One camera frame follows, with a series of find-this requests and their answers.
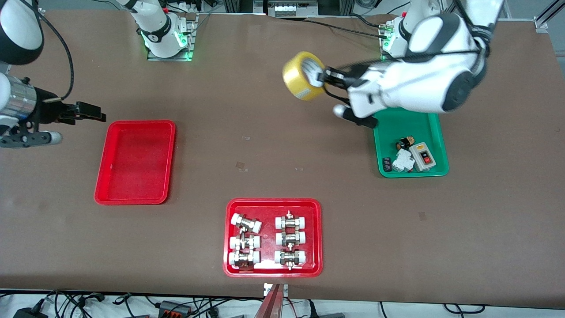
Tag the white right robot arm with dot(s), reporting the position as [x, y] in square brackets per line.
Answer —
[154, 26]

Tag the white circuit breaker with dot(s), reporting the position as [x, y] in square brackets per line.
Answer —
[404, 162]

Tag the empty red plastic tray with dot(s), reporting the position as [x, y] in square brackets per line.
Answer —
[137, 163]

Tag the silver metal bracket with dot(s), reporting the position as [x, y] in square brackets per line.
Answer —
[267, 289]

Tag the white power strip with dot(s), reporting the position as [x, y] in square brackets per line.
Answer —
[295, 9]

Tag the yellow tape roll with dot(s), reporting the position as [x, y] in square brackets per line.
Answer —
[293, 79]

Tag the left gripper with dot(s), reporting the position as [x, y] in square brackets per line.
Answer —
[339, 77]

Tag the aluminium frame profile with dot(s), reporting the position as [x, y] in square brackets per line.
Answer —
[547, 17]

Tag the black round tan component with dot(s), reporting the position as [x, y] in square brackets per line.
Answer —
[403, 144]

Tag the clear tape patch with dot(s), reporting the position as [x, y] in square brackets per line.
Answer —
[241, 166]

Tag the green plastic tray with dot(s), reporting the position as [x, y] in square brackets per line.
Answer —
[423, 128]

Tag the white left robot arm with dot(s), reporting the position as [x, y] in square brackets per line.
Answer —
[423, 84]

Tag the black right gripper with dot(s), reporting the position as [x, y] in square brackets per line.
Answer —
[47, 111]

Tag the small black terminal block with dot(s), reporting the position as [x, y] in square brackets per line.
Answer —
[387, 164]

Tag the tilted white-capped metal pipe fitting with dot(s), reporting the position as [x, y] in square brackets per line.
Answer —
[247, 223]

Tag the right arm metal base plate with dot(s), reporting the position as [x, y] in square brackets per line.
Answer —
[190, 39]

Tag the black power adapter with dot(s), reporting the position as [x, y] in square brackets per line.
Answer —
[24, 312]

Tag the red metal bar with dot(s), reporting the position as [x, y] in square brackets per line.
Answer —
[271, 304]

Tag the red tray holding fittings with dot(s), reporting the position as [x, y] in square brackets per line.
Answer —
[268, 238]

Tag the grey switch box red button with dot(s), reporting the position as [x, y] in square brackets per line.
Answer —
[423, 157]

